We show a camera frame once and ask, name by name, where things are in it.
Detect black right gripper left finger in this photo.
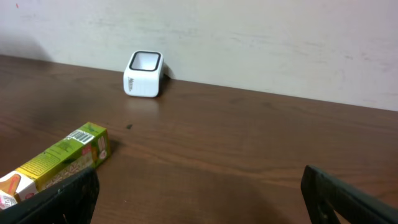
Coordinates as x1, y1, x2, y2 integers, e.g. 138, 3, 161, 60
1, 167, 100, 224

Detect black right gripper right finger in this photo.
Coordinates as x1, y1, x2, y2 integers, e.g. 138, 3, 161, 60
300, 165, 397, 224

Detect green snack box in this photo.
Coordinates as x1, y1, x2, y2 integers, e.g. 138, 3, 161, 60
1, 122, 111, 210

